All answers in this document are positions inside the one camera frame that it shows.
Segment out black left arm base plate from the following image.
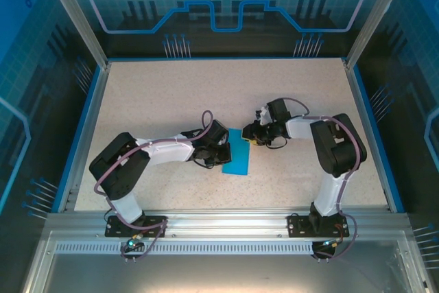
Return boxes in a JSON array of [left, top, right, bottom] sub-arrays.
[[105, 215, 168, 239]]

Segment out aluminium frame beam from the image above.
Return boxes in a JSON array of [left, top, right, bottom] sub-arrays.
[[46, 209, 411, 235]]

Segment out blue cloth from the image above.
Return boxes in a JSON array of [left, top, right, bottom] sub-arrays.
[[221, 128, 252, 176]]

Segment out small lit cable connector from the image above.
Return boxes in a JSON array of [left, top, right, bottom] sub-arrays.
[[320, 237, 344, 250], [123, 235, 144, 252]]

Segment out side frame rail blue trim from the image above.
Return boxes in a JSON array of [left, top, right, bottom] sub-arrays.
[[51, 62, 112, 213], [342, 59, 407, 213]]

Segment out aluminium frame post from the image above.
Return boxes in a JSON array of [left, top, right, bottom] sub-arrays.
[[344, 0, 412, 69], [37, 0, 110, 71]]

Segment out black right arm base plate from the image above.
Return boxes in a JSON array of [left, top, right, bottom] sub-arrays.
[[287, 213, 351, 239]]

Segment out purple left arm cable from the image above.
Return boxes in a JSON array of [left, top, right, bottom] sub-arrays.
[[94, 110, 213, 263]]

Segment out slotted grey cable duct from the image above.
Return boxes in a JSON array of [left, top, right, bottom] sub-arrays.
[[54, 242, 322, 256]]

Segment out silver metal sheet panel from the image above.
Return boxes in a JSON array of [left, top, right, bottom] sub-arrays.
[[20, 231, 433, 293]]

